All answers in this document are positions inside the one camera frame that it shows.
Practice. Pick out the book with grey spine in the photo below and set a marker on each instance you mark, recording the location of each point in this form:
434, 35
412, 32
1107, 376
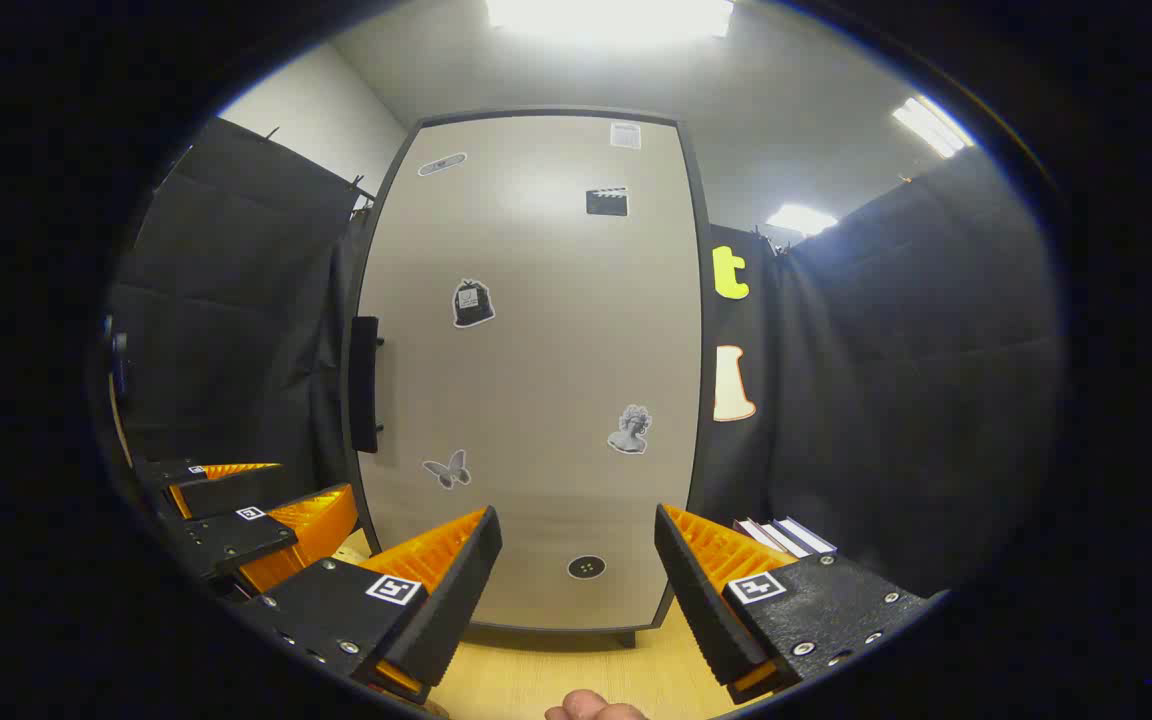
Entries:
778, 538

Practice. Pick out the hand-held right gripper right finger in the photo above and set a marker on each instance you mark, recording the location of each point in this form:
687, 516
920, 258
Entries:
696, 600

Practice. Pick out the black backdrop cloth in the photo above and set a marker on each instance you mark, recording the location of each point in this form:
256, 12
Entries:
916, 380

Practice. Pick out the book with purple spine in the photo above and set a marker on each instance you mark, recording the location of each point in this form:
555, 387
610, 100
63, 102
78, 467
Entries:
748, 533

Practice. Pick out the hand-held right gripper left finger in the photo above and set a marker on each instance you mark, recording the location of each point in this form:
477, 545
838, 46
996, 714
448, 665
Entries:
456, 600

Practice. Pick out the long ceiling light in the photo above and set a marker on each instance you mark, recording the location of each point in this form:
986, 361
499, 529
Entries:
931, 125

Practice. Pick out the grey cabinet door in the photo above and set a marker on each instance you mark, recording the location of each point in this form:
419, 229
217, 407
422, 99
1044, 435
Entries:
536, 350

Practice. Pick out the book with blue spine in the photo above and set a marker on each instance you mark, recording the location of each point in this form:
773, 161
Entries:
808, 536

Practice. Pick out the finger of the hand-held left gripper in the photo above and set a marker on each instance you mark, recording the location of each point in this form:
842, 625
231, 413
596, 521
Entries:
236, 540
236, 492

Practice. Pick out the large ceiling light panel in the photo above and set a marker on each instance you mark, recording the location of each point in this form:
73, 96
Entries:
606, 18

